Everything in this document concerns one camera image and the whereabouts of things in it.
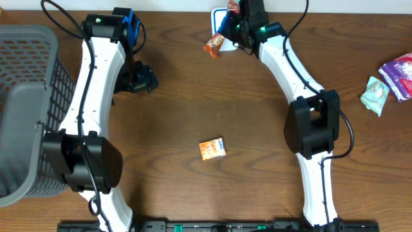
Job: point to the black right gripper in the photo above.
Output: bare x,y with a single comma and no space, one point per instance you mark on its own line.
235,24

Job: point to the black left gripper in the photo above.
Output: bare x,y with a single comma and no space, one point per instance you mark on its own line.
141,80

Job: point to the orange snack bar wrapper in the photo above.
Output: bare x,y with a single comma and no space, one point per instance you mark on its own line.
215,43

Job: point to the small orange snack packet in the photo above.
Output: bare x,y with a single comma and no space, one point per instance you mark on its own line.
212,149

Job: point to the teal snack packet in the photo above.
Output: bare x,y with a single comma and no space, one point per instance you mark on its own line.
375,96

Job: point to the purple red snack packet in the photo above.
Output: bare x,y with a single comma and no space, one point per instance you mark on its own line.
397,75

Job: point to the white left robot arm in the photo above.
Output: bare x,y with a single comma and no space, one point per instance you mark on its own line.
81,154

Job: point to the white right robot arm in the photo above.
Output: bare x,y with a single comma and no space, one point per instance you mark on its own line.
312,122

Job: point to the grey plastic mesh basket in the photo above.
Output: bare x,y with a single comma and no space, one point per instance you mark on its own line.
36,92

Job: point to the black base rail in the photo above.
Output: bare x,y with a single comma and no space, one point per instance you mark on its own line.
279,225

